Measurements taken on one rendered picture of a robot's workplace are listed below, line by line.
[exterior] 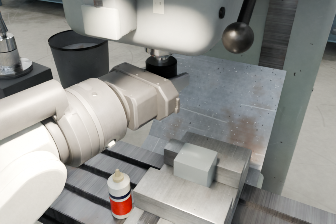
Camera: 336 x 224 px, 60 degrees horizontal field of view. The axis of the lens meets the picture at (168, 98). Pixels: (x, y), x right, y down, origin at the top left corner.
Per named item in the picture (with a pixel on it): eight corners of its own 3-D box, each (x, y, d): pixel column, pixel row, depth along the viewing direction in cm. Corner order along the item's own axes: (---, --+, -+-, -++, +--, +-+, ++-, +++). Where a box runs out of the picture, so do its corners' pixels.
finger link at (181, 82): (185, 86, 46) (158, 102, 42) (186, 68, 44) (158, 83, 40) (193, 90, 45) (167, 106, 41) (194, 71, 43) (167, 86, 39)
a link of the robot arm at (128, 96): (181, 72, 37) (106, 112, 29) (179, 132, 42) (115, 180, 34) (116, 47, 44) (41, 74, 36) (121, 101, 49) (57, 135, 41)
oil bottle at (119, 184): (125, 223, 54) (120, 181, 48) (107, 214, 56) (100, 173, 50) (136, 206, 57) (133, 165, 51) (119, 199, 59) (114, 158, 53)
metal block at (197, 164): (205, 197, 49) (208, 172, 46) (173, 185, 51) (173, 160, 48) (215, 176, 53) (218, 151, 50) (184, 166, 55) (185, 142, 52)
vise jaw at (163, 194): (220, 243, 43) (223, 226, 41) (133, 206, 49) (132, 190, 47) (231, 212, 48) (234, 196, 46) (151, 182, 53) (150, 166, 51)
